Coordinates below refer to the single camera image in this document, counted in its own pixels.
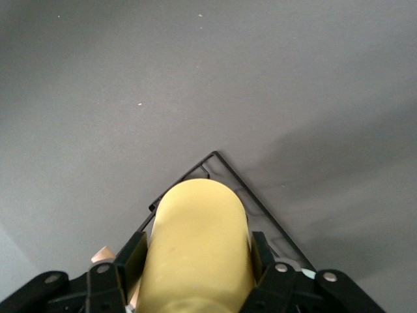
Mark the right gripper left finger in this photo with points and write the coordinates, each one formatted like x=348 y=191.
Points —
x=107 y=283

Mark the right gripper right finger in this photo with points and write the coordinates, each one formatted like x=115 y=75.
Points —
x=283 y=287

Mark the yellow plastic cup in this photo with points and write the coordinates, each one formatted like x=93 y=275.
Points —
x=198 y=244

